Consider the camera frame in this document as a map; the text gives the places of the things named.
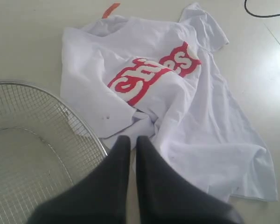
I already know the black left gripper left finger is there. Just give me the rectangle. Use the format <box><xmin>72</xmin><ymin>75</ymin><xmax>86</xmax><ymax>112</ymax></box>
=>
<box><xmin>27</xmin><ymin>136</ymin><xmax>131</xmax><ymax>224</ymax></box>

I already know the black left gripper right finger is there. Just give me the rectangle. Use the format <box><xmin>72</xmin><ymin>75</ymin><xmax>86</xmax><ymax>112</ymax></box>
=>
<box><xmin>136</xmin><ymin>136</ymin><xmax>244</xmax><ymax>224</ymax></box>

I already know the white t-shirt red logo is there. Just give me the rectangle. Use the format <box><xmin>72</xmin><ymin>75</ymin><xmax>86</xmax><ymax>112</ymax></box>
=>
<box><xmin>60</xmin><ymin>3</ymin><xmax>278</xmax><ymax>201</ymax></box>

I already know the orange tag on table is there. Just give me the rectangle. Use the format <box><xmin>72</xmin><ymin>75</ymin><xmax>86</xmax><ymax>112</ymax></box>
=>
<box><xmin>102</xmin><ymin>3</ymin><xmax>120</xmax><ymax>19</ymax></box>

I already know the silver wire mesh basket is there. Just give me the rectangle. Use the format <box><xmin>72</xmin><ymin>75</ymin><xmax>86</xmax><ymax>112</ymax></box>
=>
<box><xmin>0</xmin><ymin>81</ymin><xmax>107</xmax><ymax>224</ymax></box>

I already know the black cable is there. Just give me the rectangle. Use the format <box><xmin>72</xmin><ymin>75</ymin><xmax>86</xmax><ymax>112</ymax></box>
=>
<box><xmin>244</xmin><ymin>0</ymin><xmax>280</xmax><ymax>18</ymax></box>

